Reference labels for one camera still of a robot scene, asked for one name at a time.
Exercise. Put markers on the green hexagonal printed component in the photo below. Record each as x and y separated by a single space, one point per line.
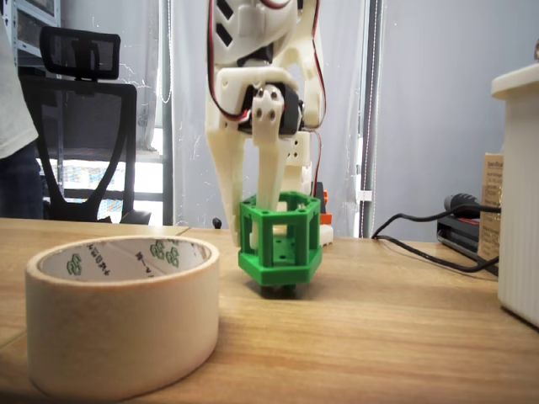
286 269

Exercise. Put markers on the small white tag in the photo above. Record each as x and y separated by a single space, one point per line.
365 195

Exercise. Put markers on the orange table clamp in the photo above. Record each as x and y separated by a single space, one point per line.
325 219

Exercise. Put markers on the brown cardboard box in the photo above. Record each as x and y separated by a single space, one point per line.
490 235

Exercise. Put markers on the small black knob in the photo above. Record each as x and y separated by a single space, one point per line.
217 223

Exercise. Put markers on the black office chair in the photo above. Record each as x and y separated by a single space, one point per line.
84 97

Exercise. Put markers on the beige masking tape roll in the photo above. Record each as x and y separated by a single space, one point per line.
126 328

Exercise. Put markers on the grey metal shelf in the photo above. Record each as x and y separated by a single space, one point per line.
33 25

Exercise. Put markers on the person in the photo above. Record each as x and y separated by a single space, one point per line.
17 126

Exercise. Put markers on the grey vertical pole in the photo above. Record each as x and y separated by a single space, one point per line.
167 126
372 126

